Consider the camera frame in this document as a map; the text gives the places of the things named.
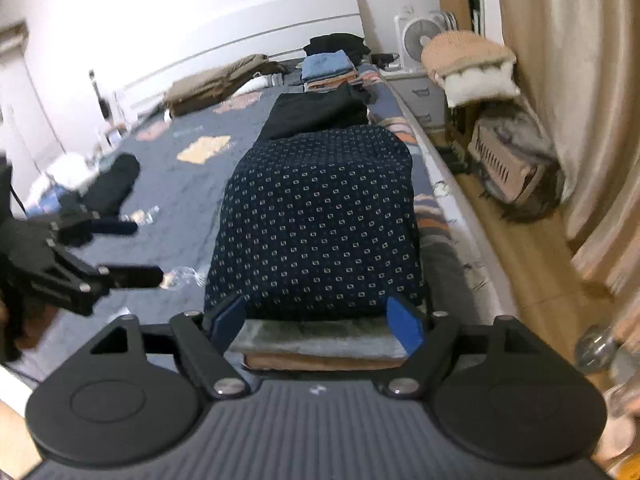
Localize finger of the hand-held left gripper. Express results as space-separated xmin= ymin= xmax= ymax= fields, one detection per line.
xmin=47 ymin=211 xmax=140 ymax=247
xmin=47 ymin=251 xmax=165 ymax=318

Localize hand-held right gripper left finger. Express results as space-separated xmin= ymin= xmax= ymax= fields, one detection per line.
xmin=89 ymin=294 xmax=252 ymax=399

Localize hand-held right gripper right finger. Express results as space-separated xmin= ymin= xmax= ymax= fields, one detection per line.
xmin=381 ymin=295 xmax=551 ymax=399

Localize navy patterned garment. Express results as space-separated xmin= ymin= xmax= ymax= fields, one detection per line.
xmin=204 ymin=125 xmax=427 ymax=322

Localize folded black clothes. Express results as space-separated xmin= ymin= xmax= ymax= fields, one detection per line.
xmin=259 ymin=82 xmax=374 ymax=143

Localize person's left hand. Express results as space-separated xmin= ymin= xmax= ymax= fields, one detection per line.
xmin=22 ymin=304 xmax=57 ymax=352

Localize blue blanket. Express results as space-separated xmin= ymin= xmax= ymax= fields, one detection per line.
xmin=24 ymin=187 xmax=67 ymax=211

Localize black knit sweater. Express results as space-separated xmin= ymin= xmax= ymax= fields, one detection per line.
xmin=79 ymin=153 xmax=142 ymax=215

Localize white clothing pile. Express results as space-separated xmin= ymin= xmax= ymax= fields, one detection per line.
xmin=27 ymin=152 xmax=92 ymax=196

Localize grey folded towel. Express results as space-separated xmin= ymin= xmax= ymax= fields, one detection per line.
xmin=227 ymin=317 xmax=409 ymax=359

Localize tan folded cloth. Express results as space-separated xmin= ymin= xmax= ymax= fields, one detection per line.
xmin=242 ymin=349 xmax=412 ymax=373

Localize grey printed bed quilt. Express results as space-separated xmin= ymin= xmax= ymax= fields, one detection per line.
xmin=20 ymin=85 xmax=381 ymax=377

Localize white mattress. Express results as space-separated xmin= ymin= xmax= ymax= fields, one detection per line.
xmin=380 ymin=72 xmax=522 ymax=327

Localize black white upright device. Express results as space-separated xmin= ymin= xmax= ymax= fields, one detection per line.
xmin=87 ymin=69 xmax=115 ymax=124

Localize white wardrobe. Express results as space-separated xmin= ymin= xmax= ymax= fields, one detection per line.
xmin=0 ymin=21 xmax=69 ymax=172

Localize beige pet carrier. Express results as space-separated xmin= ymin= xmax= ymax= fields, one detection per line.
xmin=467 ymin=117 xmax=561 ymax=209
xmin=475 ymin=102 xmax=567 ymax=222

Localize clear plastic bottle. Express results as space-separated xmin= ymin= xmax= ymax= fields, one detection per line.
xmin=602 ymin=384 xmax=640 ymax=467
xmin=574 ymin=324 xmax=627 ymax=377

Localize striped orange blue sheet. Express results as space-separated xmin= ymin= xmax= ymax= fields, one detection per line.
xmin=350 ymin=67 xmax=458 ymax=247

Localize tan folded blanket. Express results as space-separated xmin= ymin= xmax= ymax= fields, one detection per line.
xmin=163 ymin=53 xmax=291 ymax=117

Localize white pillow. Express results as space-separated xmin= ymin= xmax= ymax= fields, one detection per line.
xmin=234 ymin=77 xmax=282 ymax=96

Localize grey nightstand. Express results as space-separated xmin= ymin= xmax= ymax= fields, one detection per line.
xmin=384 ymin=67 xmax=449 ymax=131

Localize white fluffy cushion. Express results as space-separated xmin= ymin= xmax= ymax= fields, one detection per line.
xmin=442 ymin=62 xmax=521 ymax=109

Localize folded blue garment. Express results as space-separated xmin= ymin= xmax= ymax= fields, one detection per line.
xmin=299 ymin=49 xmax=362 ymax=84

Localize peach knitted blanket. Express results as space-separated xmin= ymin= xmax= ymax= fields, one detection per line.
xmin=419 ymin=29 xmax=517 ymax=81

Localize white table fan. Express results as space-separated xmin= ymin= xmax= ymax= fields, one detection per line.
xmin=393 ymin=5 xmax=459 ymax=74

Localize white headboard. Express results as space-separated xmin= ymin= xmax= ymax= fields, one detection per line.
xmin=111 ymin=0 xmax=366 ymax=112

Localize beige curtain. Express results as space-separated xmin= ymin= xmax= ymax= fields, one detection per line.
xmin=494 ymin=0 xmax=640 ymax=302

